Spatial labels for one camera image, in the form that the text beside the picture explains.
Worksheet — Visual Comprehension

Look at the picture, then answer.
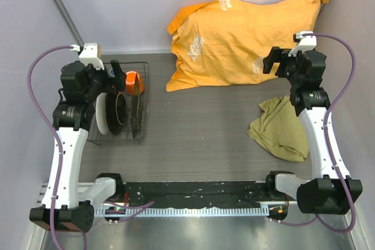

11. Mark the blue cup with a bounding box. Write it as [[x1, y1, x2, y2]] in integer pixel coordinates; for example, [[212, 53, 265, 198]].
[[108, 69, 115, 77]]

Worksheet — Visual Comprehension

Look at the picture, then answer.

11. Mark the black wire dish rack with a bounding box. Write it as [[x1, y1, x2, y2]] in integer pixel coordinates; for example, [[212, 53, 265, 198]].
[[87, 61, 149, 145]]

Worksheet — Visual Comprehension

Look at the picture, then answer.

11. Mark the orange pillowcase cloth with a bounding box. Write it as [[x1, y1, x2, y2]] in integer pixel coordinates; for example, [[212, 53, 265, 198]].
[[166, 0, 329, 92]]

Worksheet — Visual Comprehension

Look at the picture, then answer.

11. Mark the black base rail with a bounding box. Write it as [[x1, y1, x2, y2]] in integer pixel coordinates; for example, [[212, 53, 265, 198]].
[[122, 180, 294, 210]]

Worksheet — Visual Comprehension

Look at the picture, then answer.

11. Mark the square floral plate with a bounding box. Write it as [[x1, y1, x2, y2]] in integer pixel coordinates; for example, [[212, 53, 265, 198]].
[[131, 81, 142, 139]]

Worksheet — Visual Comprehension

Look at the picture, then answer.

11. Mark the orange cup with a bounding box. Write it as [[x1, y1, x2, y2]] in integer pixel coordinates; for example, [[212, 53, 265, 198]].
[[125, 71, 145, 95]]

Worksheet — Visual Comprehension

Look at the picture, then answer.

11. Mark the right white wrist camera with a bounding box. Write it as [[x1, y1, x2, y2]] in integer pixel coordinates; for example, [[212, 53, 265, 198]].
[[288, 31, 317, 57]]

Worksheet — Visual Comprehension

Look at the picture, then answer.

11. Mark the black rimmed round plate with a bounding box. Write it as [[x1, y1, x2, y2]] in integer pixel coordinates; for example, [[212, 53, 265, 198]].
[[105, 92, 127, 135]]

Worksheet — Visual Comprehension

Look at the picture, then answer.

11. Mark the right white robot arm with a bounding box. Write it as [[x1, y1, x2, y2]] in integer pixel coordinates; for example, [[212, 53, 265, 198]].
[[263, 46, 363, 215]]

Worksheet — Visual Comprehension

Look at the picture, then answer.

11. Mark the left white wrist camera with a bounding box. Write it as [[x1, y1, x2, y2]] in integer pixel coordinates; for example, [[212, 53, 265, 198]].
[[70, 43, 104, 70]]

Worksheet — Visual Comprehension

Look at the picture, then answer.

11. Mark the white round plate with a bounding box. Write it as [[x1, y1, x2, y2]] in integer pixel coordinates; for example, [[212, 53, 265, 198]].
[[96, 93, 110, 135]]

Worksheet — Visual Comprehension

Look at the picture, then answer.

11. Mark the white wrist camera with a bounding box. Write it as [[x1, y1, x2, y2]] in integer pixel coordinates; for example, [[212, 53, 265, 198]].
[[288, 31, 317, 57], [70, 43, 104, 70]]

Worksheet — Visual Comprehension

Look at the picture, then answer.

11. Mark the white cable duct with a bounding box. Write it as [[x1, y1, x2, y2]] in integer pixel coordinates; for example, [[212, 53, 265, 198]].
[[95, 206, 269, 218]]

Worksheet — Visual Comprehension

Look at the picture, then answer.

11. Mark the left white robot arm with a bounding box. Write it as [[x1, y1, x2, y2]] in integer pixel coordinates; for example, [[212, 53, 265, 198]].
[[29, 60, 126, 234]]

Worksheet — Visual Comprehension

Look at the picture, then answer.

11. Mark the olive green cloth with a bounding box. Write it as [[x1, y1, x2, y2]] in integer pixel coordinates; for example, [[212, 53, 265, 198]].
[[247, 95, 309, 162]]

